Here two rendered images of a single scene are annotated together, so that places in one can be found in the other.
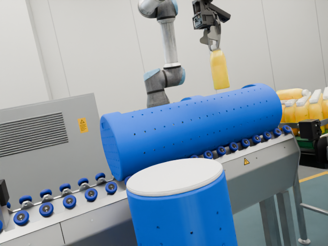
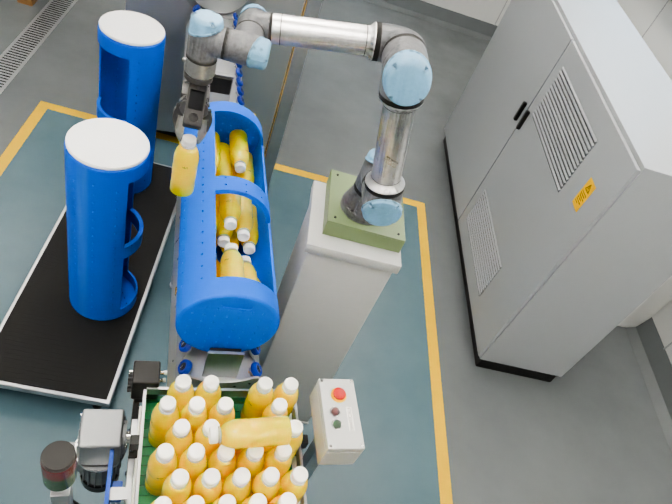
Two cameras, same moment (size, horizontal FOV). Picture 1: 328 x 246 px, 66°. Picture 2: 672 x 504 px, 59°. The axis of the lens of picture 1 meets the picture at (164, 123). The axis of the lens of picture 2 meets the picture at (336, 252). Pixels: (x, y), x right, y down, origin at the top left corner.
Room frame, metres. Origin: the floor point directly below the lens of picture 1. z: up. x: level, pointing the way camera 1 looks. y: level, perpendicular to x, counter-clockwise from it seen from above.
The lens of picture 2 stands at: (1.58, -1.51, 2.45)
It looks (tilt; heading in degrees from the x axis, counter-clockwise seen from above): 44 degrees down; 90
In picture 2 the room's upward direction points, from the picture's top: 24 degrees clockwise
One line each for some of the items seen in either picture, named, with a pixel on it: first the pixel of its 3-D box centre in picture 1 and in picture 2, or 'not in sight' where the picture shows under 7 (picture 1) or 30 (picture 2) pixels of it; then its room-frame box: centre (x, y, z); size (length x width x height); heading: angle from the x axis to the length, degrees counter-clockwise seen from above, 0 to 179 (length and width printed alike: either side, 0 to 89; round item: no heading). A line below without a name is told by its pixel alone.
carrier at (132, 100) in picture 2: not in sight; (127, 110); (0.37, 0.74, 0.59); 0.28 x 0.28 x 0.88
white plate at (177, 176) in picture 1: (174, 174); (108, 143); (0.70, 0.00, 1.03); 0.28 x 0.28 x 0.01
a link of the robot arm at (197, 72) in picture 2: not in sight; (199, 65); (1.09, -0.27, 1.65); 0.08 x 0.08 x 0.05
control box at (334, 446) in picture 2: not in sight; (335, 420); (1.77, -0.66, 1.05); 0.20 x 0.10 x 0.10; 115
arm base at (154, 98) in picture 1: (156, 98); (367, 198); (1.61, 0.01, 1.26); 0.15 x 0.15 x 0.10
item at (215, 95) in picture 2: (1, 202); (219, 90); (0.85, 0.61, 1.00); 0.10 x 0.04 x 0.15; 25
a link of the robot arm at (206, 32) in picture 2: not in sight; (205, 37); (1.10, -0.27, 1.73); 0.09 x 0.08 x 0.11; 16
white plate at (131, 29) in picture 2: not in sight; (132, 28); (0.37, 0.74, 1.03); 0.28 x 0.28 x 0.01
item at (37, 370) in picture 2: not in sight; (101, 263); (0.57, 0.21, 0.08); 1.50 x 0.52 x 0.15; 104
